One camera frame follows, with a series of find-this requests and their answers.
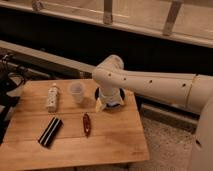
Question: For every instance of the white plastic bottle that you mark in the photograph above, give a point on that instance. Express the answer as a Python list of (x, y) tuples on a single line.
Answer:
[(52, 98)]

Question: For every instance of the black box with white stripes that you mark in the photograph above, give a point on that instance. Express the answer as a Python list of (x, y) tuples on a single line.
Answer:
[(51, 130)]

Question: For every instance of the black bowl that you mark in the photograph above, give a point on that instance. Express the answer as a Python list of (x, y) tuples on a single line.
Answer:
[(117, 92)]

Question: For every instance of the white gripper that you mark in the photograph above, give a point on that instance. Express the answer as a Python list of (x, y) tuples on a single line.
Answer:
[(103, 102)]

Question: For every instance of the clear plastic cup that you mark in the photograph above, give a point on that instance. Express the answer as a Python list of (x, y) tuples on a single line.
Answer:
[(77, 89)]

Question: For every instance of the dark red chili pepper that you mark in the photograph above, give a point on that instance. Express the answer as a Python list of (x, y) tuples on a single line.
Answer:
[(86, 124)]

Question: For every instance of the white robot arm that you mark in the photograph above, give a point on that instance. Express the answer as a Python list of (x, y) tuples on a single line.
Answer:
[(189, 92)]

